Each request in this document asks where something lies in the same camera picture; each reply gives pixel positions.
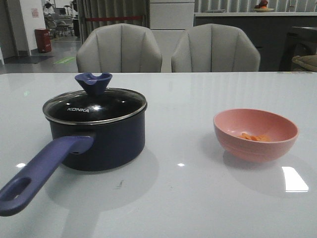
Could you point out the glass pot lid blue knob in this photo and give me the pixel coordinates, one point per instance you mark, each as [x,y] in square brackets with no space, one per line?
[95,104]

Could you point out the pink plastic bowl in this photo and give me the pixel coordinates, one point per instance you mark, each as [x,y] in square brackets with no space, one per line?
[231,123]

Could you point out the orange ham slices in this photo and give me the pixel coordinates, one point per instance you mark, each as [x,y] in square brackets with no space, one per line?
[263,137]

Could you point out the dark blue saucepan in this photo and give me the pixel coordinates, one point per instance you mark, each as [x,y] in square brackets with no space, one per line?
[81,147]

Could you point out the left beige upholstered chair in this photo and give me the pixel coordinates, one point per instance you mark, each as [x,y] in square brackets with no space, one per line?
[120,48]

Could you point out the beige upholstered chair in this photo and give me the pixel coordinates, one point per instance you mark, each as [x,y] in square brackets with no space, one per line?
[120,48]
[215,48]

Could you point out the right beige upholstered chair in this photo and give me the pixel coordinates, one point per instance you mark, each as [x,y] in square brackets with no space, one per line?
[215,48]

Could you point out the white cabinet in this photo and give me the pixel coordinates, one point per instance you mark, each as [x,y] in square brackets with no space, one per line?
[168,19]

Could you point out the dark grey counter cabinet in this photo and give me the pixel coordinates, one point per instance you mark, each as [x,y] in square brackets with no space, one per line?
[266,30]

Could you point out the red trash bin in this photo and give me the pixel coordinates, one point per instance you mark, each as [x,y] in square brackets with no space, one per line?
[43,40]

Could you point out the fruit plate on counter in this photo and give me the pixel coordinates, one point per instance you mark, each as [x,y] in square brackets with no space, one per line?
[262,6]

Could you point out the black appliance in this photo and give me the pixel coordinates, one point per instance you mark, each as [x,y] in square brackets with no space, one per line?
[300,41]

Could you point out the olive cushion seat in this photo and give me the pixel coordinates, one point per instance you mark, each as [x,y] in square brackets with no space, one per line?
[305,63]

